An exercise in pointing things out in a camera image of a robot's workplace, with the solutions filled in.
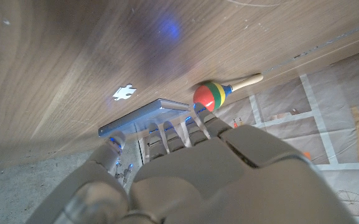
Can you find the printed bookshelf backdrop cloth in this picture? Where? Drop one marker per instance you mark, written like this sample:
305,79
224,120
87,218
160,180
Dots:
338,124

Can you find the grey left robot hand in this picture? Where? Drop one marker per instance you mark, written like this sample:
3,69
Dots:
213,180

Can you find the white puzzle piece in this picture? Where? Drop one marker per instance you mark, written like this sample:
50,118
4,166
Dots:
123,92

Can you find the blue flat tray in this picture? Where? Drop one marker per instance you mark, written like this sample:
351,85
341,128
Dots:
148,115

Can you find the colourful striped wooden maraca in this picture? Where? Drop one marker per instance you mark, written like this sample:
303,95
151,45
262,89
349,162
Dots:
210,95

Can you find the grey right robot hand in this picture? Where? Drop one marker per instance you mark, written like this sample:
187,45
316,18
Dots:
124,174

